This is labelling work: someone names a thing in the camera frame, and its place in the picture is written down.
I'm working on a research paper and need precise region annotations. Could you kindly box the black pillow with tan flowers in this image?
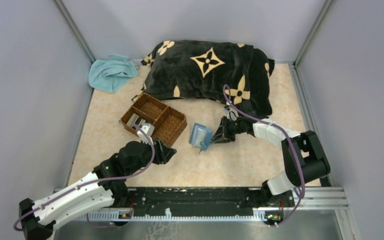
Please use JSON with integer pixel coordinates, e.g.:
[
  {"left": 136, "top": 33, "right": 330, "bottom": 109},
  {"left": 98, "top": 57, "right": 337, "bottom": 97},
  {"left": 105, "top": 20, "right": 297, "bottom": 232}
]
[{"left": 132, "top": 40, "right": 275, "bottom": 117}]

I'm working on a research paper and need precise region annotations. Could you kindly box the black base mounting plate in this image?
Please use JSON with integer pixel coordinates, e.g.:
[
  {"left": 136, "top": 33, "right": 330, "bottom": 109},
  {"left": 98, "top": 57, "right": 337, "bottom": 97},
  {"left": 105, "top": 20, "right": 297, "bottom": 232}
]
[{"left": 112, "top": 187, "right": 295, "bottom": 217}]

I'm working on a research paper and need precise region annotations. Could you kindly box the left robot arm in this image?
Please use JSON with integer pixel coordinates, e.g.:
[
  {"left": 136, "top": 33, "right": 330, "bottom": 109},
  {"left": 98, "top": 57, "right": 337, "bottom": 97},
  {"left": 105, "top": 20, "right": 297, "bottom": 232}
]
[{"left": 14, "top": 139, "right": 177, "bottom": 240}]

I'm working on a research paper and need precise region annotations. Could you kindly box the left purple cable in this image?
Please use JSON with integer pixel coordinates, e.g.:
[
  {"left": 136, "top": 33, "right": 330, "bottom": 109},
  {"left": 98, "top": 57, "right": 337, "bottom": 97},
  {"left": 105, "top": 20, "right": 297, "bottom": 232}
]
[{"left": 13, "top": 124, "right": 156, "bottom": 232}]

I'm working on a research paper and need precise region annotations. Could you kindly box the woven brown divided basket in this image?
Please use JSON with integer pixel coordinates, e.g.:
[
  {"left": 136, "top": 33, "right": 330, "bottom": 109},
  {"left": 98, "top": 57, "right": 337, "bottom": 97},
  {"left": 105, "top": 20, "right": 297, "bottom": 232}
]
[{"left": 119, "top": 93, "right": 187, "bottom": 147}]

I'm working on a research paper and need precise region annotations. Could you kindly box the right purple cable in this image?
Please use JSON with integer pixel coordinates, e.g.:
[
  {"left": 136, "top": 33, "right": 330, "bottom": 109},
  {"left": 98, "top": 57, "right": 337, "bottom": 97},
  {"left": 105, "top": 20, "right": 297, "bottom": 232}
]
[{"left": 222, "top": 84, "right": 307, "bottom": 228}]

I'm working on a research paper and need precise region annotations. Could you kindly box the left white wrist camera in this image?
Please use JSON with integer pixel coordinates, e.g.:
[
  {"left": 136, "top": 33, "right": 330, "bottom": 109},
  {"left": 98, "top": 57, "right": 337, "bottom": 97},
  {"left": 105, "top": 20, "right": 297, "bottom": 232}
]
[{"left": 136, "top": 123, "right": 155, "bottom": 145}]

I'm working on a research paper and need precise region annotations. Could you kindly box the silver credit card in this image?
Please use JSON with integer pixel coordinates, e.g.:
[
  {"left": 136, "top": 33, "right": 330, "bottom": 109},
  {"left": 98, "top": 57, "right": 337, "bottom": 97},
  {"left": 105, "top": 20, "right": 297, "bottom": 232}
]
[{"left": 191, "top": 127, "right": 207, "bottom": 148}]

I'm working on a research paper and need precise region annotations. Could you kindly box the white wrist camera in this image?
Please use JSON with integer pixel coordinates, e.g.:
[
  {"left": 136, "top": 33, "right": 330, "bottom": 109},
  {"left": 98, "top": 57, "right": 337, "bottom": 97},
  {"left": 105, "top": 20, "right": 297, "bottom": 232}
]
[
  {"left": 223, "top": 105, "right": 239, "bottom": 121},
  {"left": 136, "top": 123, "right": 155, "bottom": 145}
]

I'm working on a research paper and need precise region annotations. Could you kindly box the aluminium front rail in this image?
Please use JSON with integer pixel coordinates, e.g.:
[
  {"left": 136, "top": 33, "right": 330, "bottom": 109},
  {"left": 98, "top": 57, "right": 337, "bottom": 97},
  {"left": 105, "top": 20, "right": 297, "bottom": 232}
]
[{"left": 79, "top": 187, "right": 349, "bottom": 223}]

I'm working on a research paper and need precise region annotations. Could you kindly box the light blue cloth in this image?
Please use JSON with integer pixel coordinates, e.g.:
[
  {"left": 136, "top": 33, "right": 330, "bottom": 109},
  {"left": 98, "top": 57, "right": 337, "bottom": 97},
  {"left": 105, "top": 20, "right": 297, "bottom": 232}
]
[{"left": 88, "top": 54, "right": 139, "bottom": 94}]

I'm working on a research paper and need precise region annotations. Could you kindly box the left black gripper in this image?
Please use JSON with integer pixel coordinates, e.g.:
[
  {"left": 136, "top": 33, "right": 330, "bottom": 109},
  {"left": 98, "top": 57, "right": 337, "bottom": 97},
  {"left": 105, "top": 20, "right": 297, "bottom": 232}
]
[{"left": 126, "top": 135, "right": 177, "bottom": 176}]

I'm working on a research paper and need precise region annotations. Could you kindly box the purple cable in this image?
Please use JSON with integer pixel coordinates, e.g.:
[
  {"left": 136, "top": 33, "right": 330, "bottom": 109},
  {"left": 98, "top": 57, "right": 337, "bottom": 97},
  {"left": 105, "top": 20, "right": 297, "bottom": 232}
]
[
  {"left": 13, "top": 124, "right": 156, "bottom": 232},
  {"left": 222, "top": 84, "right": 307, "bottom": 228}
]

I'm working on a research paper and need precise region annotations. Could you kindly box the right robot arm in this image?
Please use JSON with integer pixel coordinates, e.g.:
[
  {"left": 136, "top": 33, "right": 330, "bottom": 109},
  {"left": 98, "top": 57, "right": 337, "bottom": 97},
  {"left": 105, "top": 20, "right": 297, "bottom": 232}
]
[{"left": 210, "top": 100, "right": 331, "bottom": 206}]

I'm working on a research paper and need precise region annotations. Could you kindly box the teal leather card holder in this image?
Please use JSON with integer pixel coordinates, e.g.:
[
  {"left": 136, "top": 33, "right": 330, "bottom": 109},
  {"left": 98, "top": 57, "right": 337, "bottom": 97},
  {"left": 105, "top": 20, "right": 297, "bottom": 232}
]
[{"left": 188, "top": 123, "right": 213, "bottom": 155}]

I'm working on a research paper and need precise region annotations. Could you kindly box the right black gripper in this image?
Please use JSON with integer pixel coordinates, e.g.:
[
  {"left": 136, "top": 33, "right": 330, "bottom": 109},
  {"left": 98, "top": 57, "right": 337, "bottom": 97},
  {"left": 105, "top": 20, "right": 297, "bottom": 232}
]
[{"left": 210, "top": 115, "right": 245, "bottom": 144}]

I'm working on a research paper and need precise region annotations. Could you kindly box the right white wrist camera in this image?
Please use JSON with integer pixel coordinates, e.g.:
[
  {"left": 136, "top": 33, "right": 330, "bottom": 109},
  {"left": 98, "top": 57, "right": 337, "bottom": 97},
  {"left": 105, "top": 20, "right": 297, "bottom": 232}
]
[{"left": 223, "top": 105, "right": 239, "bottom": 121}]

